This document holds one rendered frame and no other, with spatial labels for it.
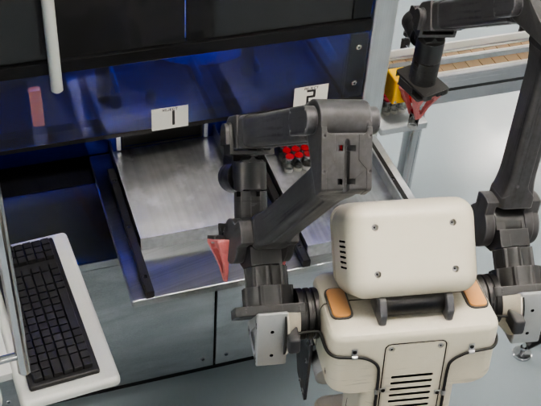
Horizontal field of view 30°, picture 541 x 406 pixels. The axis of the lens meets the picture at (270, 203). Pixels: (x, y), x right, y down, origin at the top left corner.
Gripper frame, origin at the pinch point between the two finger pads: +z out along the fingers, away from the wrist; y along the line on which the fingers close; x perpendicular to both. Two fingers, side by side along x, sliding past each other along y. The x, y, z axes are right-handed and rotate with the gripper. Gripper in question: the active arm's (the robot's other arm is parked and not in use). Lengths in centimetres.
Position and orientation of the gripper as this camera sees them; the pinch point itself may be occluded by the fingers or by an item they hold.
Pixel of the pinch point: (415, 113)
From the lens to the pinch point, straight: 218.9
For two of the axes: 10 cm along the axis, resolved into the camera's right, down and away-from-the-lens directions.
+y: -5.2, -6.3, 5.8
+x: -8.5, 3.3, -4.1
